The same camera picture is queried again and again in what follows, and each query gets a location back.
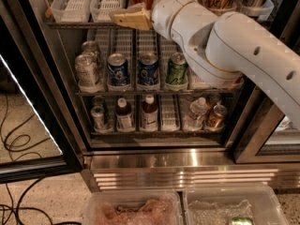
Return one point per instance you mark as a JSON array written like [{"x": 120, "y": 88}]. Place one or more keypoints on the bronze can rear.
[{"x": 213, "y": 99}]

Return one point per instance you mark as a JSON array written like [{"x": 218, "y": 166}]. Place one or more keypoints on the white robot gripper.
[{"x": 165, "y": 12}]

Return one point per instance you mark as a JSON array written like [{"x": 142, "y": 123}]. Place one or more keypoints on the right fridge door frame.
[{"x": 257, "y": 131}]

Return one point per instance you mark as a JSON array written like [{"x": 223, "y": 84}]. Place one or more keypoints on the green soda can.
[{"x": 177, "y": 69}]

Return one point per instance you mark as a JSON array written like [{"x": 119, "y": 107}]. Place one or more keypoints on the blue pepsi can right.
[{"x": 148, "y": 69}]

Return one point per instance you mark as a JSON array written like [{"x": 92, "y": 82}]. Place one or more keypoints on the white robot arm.
[{"x": 220, "y": 48}]

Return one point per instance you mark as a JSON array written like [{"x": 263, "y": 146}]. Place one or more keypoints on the stainless fridge base grille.
[{"x": 181, "y": 169}]

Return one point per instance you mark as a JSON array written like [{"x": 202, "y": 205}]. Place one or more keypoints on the clear water bottle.
[{"x": 196, "y": 113}]

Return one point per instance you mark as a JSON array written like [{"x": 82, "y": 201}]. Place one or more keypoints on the white shelf tray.
[
  {"x": 71, "y": 11},
  {"x": 101, "y": 9}
]

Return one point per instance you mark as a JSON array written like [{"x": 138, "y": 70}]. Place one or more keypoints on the silver slim can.
[
  {"x": 99, "y": 117},
  {"x": 99, "y": 101}
]

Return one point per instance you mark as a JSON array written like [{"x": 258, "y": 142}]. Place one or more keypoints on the blue pepsi can left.
[{"x": 118, "y": 69}]

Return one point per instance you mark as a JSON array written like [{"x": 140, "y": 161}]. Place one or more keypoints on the brown juice bottle right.
[{"x": 149, "y": 113}]

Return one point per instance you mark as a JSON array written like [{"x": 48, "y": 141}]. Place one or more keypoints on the silver slim can front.
[{"x": 99, "y": 117}]

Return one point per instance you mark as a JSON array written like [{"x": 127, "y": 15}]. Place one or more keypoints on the brown juice bottle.
[
  {"x": 149, "y": 113},
  {"x": 124, "y": 115}
]

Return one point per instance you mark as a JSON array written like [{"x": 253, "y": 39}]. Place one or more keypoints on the white shelf tray far left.
[{"x": 71, "y": 11}]

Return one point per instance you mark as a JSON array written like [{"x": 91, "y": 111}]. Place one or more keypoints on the silver slim can rear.
[{"x": 99, "y": 101}]

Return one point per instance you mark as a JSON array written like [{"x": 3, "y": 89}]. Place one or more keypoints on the glass fridge door left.
[{"x": 39, "y": 134}]

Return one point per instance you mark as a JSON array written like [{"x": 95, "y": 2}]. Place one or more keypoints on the brown juice bottle left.
[{"x": 124, "y": 115}]

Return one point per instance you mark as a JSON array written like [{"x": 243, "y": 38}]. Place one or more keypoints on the white rear can middle shelf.
[{"x": 91, "y": 47}]

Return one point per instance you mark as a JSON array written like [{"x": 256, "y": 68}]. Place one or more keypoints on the white front can middle shelf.
[{"x": 88, "y": 74}]

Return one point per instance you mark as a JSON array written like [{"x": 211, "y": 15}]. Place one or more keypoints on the clear plastic bin left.
[{"x": 134, "y": 207}]

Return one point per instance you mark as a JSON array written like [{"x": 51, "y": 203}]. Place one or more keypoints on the clear plastic bin right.
[{"x": 215, "y": 205}]

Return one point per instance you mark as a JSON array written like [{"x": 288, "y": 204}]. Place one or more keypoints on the green can in bin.
[{"x": 240, "y": 221}]

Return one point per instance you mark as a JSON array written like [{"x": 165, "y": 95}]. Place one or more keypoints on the clear plastic bin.
[
  {"x": 134, "y": 207},
  {"x": 215, "y": 205}
]

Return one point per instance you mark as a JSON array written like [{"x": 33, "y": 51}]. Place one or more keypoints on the white can shelf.
[
  {"x": 88, "y": 74},
  {"x": 91, "y": 47}
]

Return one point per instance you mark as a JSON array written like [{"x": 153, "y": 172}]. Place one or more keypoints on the blue pepsi can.
[
  {"x": 118, "y": 69},
  {"x": 148, "y": 69}
]

